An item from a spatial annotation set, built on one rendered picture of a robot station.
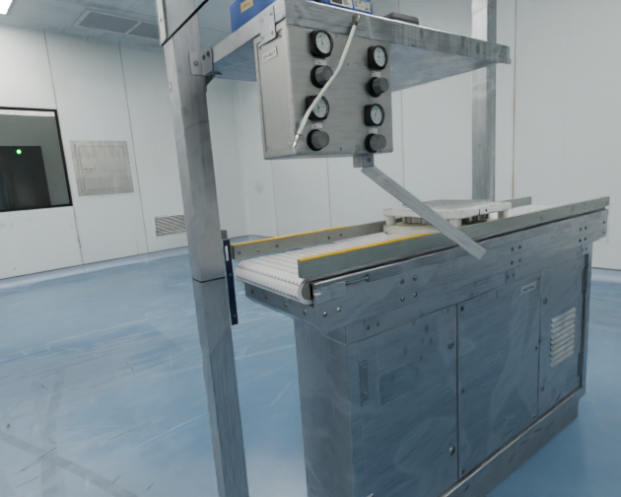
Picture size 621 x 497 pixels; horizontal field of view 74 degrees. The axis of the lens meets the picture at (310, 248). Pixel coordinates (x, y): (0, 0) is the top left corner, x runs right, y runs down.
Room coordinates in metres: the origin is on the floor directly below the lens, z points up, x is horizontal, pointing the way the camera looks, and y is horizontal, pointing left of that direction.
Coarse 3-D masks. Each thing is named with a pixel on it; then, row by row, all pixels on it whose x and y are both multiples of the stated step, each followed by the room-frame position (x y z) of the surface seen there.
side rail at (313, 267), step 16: (560, 208) 1.23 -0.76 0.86; (576, 208) 1.29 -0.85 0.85; (592, 208) 1.37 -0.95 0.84; (480, 224) 0.99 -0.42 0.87; (496, 224) 1.03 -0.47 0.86; (512, 224) 1.08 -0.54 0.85; (528, 224) 1.13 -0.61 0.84; (416, 240) 0.86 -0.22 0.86; (432, 240) 0.89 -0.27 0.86; (448, 240) 0.92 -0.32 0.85; (336, 256) 0.73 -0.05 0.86; (352, 256) 0.75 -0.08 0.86; (368, 256) 0.78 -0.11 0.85; (384, 256) 0.80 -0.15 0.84; (304, 272) 0.69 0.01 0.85; (320, 272) 0.71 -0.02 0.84
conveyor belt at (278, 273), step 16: (528, 208) 1.56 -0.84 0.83; (544, 208) 1.52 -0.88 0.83; (352, 240) 1.10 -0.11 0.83; (368, 240) 1.08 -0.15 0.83; (384, 240) 1.06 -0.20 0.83; (272, 256) 0.94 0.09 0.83; (288, 256) 0.92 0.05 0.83; (304, 256) 0.91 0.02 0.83; (400, 256) 0.85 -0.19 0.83; (240, 272) 0.89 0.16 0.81; (256, 272) 0.83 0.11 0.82; (272, 272) 0.79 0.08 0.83; (288, 272) 0.77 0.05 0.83; (336, 272) 0.75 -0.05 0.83; (272, 288) 0.78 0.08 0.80; (288, 288) 0.73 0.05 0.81
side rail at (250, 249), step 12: (516, 204) 1.60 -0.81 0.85; (528, 204) 1.66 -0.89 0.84; (348, 228) 1.11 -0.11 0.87; (360, 228) 1.13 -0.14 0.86; (372, 228) 1.16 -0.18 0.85; (276, 240) 0.98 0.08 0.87; (288, 240) 0.99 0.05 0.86; (300, 240) 1.01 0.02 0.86; (312, 240) 1.04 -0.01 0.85; (324, 240) 1.06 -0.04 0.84; (336, 240) 1.08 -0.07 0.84; (240, 252) 0.92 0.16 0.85; (252, 252) 0.94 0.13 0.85; (264, 252) 0.96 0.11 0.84
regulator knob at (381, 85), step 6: (372, 72) 0.75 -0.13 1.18; (378, 72) 0.76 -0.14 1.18; (372, 78) 0.75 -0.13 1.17; (378, 78) 0.74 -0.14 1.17; (384, 78) 0.74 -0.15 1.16; (372, 84) 0.74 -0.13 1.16; (378, 84) 0.73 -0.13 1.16; (384, 84) 0.74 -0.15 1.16; (372, 90) 0.74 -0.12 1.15; (378, 90) 0.74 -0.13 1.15; (384, 90) 0.74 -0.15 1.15; (372, 96) 0.75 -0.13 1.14; (378, 96) 0.75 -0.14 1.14
